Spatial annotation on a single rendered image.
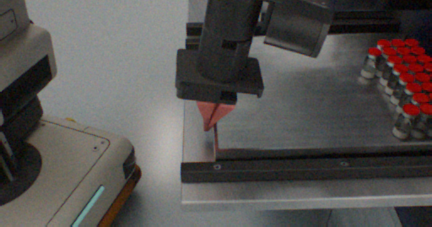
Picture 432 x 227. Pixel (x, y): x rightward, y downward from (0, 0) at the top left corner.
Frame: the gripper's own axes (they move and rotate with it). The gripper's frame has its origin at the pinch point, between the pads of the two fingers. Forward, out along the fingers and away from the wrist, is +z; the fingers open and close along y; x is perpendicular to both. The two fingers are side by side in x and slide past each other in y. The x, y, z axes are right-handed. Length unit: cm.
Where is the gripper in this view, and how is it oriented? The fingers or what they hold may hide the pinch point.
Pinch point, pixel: (207, 123)
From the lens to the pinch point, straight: 53.3
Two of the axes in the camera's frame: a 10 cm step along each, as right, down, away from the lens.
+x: -0.4, -6.6, 7.5
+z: -1.8, 7.5, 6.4
